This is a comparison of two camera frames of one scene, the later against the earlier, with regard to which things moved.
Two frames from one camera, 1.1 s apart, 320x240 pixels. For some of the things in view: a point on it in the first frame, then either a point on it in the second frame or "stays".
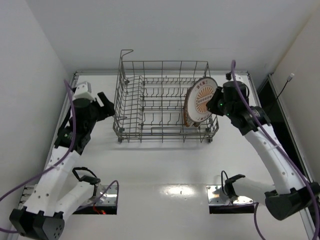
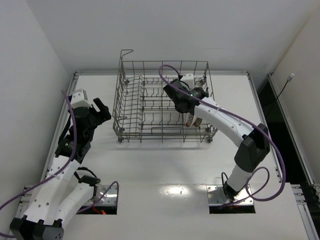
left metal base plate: x=102 y=195 stays
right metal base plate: x=216 y=196 stays
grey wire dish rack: x=149 y=102 stays
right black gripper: x=216 y=101 to x=173 y=88
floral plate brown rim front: x=188 y=122 to x=198 y=122
